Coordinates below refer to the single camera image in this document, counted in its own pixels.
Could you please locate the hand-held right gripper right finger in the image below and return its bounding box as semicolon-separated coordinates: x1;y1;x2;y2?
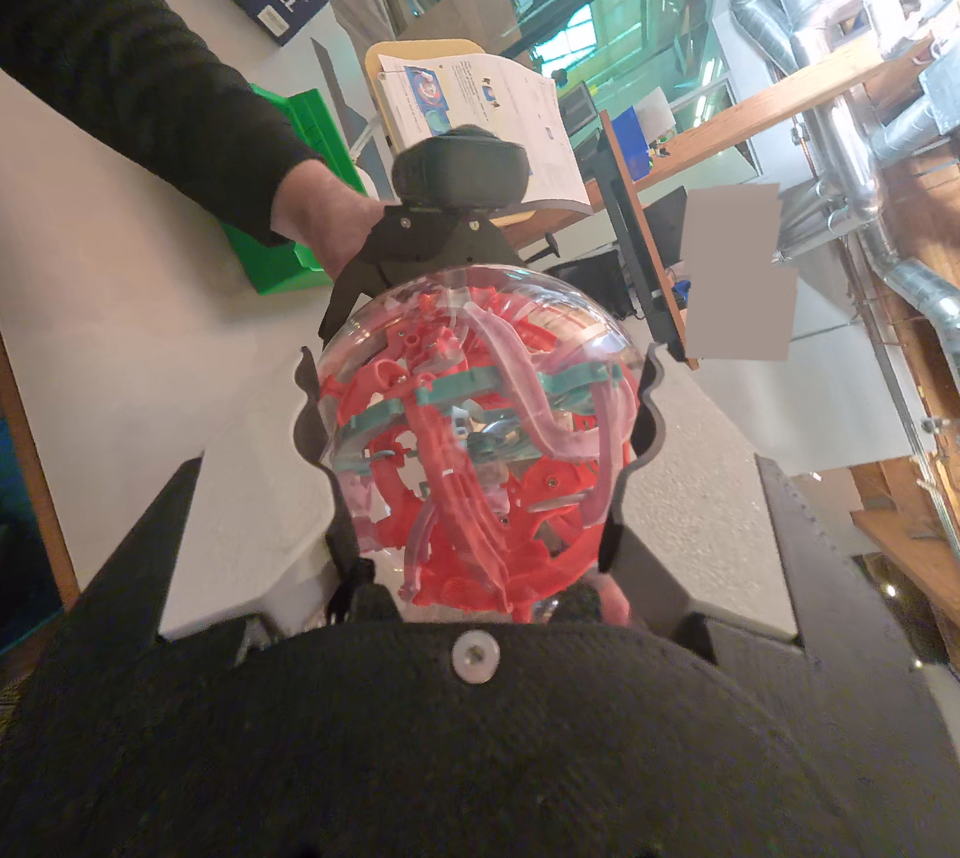
597;343;799;643

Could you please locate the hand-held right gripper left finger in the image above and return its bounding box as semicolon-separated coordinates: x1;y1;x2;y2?
159;346;376;642

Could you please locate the clear red maze ball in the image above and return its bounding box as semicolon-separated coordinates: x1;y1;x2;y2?
315;265;648;627

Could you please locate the person's left forearm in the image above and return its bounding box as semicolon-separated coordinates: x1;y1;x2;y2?
0;0;325;249

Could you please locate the person's left hand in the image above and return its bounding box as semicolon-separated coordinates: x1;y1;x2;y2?
270;160;389;283

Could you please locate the instruction sign board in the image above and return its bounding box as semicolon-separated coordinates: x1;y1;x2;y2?
365;39;595;229

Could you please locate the green box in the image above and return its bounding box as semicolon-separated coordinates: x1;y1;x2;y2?
217;81;370;297

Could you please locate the blue bin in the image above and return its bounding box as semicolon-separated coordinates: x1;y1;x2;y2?
611;106;651;183

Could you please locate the wooden desk black frame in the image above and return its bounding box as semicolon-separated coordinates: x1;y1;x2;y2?
577;110;702;372

